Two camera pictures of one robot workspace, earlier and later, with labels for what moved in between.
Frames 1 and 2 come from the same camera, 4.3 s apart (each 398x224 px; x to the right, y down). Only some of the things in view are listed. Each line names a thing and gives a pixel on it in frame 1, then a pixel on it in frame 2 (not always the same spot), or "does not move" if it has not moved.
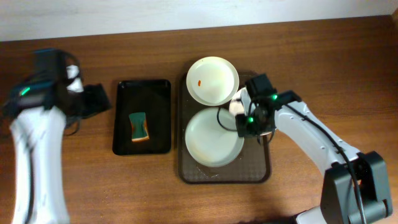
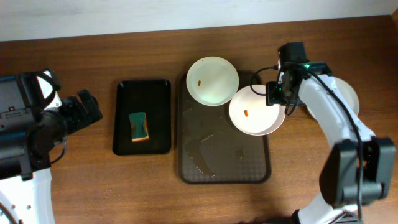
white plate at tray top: [212, 81] does not move
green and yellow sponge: [140, 131] does not move
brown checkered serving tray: [253, 166] does not move
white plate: [211, 137] -> [348, 94]
